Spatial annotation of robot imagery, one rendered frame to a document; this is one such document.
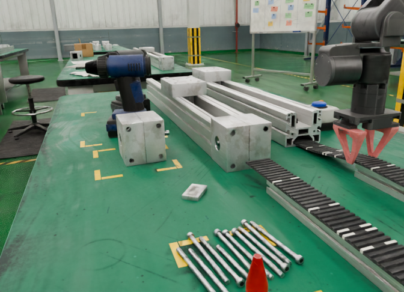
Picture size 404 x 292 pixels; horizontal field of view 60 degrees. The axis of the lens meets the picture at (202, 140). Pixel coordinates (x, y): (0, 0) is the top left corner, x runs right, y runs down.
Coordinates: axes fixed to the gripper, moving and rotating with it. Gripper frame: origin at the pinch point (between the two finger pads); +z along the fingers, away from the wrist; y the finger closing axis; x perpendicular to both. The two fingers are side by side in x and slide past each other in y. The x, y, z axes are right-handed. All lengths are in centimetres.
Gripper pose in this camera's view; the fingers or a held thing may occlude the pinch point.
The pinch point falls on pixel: (361, 157)
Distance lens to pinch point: 74.5
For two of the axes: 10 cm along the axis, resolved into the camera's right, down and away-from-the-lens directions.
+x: 3.3, 2.8, -9.0
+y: -9.4, 1.2, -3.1
